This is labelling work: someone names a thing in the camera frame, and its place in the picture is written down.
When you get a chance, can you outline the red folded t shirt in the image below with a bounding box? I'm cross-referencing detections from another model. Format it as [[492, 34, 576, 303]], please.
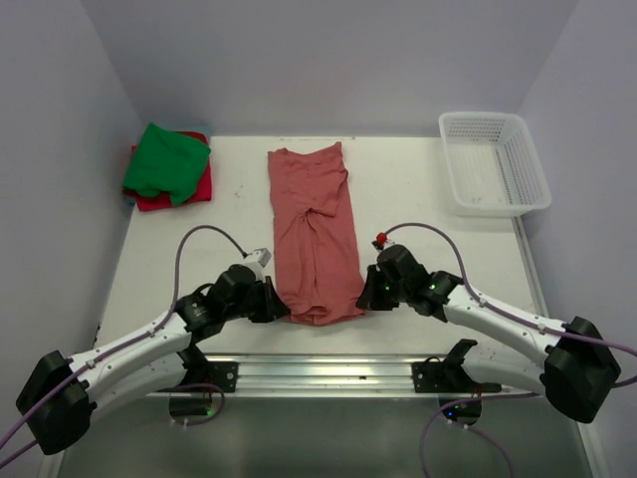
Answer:
[[129, 130, 215, 213]]

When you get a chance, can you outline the green folded t shirt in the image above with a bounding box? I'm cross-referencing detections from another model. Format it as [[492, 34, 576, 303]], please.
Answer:
[[121, 122, 211, 207]]

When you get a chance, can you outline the aluminium mounting rail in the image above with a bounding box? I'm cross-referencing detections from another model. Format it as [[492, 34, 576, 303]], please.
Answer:
[[144, 348, 545, 397]]

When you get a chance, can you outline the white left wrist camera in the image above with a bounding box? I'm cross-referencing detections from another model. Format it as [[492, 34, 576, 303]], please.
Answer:
[[241, 248, 272, 282]]

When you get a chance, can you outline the salmon pink t shirt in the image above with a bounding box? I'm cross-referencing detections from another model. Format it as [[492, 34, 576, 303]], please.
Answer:
[[268, 141, 364, 327]]

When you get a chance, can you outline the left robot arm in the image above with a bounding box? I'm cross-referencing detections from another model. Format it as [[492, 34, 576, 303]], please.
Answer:
[[16, 265, 290, 455]]

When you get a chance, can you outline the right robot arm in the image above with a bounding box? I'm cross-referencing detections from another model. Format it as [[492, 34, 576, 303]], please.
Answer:
[[356, 241, 621, 423]]

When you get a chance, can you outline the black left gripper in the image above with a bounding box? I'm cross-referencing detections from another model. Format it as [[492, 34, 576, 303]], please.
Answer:
[[224, 275, 290, 323]]

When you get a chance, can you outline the white plastic basket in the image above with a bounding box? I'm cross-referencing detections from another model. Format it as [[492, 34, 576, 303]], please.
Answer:
[[438, 112, 551, 218]]

